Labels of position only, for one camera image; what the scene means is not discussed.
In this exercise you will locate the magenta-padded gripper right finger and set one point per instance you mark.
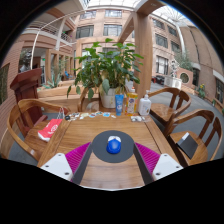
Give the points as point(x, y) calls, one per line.
point(163, 165)

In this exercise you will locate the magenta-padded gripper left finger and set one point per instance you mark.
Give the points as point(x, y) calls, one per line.
point(60, 165)

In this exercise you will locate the blue and white computer mouse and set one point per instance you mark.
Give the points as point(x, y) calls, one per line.
point(114, 146)

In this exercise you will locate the round dark grey mouse pad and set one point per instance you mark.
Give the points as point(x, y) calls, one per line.
point(100, 148)

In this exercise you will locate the black notebook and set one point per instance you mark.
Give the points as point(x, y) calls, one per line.
point(187, 146)

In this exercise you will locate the clear plastic packet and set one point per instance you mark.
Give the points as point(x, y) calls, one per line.
point(138, 118)

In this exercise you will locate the empty round-backed wooden armchair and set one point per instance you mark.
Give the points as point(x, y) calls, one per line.
point(163, 111)

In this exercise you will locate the small printed sticker card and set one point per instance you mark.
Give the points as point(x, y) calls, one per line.
point(85, 115)
point(98, 113)
point(92, 115)
point(106, 114)

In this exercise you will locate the white pump bottle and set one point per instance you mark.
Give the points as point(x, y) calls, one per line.
point(144, 106)

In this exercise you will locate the wooden armchair holding black notebook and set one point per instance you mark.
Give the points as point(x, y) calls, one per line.
point(203, 115)

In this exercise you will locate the wooden armchair holding red packet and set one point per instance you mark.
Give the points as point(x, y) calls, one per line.
point(16, 116)

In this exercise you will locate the wooden armchair behind plant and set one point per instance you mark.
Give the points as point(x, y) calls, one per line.
point(82, 101)

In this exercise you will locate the yellow liquid bottle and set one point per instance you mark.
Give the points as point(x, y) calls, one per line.
point(131, 104)

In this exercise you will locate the long wooden planter box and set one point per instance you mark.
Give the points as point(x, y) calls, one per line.
point(56, 94)

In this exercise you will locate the blue squeeze tube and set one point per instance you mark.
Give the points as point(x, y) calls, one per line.
point(119, 105)

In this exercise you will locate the spiky green agave plant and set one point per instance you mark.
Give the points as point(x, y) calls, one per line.
point(53, 81)

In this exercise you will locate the yellow flowering potted plant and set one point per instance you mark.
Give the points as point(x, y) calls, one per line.
point(201, 90)

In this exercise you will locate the dark red wooden podium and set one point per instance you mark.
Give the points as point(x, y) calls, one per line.
point(26, 86)

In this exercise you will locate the dark bust statue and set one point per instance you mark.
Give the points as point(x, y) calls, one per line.
point(26, 61)

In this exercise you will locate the leafy plant in white pot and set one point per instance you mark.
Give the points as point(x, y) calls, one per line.
point(106, 66)

